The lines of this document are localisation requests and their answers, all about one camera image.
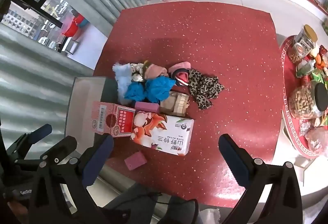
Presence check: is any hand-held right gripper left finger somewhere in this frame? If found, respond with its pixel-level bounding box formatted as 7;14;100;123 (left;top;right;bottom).
28;134;114;224

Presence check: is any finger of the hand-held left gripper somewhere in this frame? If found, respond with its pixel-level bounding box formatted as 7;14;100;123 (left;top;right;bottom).
14;136;77;167
5;124;53;160

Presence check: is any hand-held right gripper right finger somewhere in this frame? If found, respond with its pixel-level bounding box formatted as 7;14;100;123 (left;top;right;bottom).
218;133;303;224

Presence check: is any pink sponge block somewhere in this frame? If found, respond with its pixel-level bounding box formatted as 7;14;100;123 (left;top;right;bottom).
135;101;161;113
124;151;148;171

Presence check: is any leopard print scarf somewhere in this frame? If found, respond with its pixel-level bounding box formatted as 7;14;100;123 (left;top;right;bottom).
188;69;225;111

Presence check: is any beige cloth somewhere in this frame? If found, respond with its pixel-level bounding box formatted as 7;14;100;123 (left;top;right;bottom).
160;91;190;117

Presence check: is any light blue fluffy cloth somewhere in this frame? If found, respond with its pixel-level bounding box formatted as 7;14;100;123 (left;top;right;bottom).
112;61;133;102

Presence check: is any white polka dot cloth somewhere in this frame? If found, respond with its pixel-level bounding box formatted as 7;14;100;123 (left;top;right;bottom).
130;62;144;83

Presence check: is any red striped knit cloth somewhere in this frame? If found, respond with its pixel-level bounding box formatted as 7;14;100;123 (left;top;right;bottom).
175;70;190;87

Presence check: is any pink knit hat black band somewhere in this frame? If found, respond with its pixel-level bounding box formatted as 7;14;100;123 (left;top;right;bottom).
167;61;192;78

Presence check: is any yellow sponge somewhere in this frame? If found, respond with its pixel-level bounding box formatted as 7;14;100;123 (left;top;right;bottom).
92;101;136;138

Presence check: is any white plastic bag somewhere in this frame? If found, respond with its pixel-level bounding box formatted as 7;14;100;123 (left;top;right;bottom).
199;207;221;224

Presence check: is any white mushroom-print box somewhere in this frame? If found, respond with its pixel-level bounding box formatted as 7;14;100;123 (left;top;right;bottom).
130;111;195;157

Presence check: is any red snack bag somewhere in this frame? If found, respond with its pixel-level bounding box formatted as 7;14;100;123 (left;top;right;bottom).
304;126;328;156

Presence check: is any peanut jar black lid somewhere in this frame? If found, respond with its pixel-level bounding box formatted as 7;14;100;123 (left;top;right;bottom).
288;81;328;120

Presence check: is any grey metal rack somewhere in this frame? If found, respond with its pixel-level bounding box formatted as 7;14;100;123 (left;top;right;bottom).
59;39;79;56

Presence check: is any red plastic basin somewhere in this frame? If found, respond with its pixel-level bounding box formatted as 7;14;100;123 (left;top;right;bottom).
61;12;85;37

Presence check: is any small green jar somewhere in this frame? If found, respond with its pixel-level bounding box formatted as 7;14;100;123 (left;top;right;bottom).
296;59;315;78

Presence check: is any pile of colourful snack packets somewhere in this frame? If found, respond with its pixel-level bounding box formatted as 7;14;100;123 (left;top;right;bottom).
311;44;328;84

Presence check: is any nut jar gold lid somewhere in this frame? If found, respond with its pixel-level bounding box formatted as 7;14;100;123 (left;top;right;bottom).
287;24;319;64

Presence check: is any black cable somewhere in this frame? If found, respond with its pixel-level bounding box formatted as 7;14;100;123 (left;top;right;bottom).
137;191;181;207

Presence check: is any black door frame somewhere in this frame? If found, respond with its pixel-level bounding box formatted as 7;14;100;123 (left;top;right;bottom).
0;0;64;44

